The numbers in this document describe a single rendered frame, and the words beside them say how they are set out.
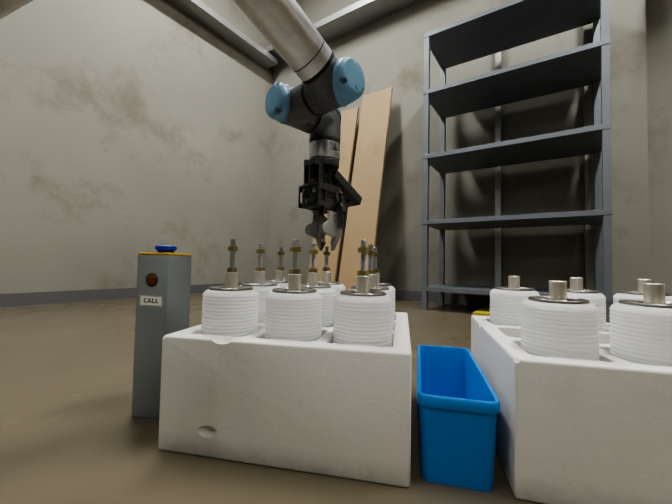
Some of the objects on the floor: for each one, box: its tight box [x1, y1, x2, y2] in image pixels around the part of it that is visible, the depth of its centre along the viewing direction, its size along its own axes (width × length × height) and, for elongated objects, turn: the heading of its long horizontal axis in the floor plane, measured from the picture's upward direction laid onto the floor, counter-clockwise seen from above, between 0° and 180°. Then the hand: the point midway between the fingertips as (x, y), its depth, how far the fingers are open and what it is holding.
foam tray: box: [471, 315, 672, 504], centre depth 56 cm, size 39×39×18 cm
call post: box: [131, 254, 191, 420], centre depth 66 cm, size 7×7×31 cm
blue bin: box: [417, 345, 500, 492], centre depth 58 cm, size 30×11×12 cm
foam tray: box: [158, 312, 412, 488], centre depth 67 cm, size 39×39×18 cm
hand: (328, 245), depth 80 cm, fingers open, 3 cm apart
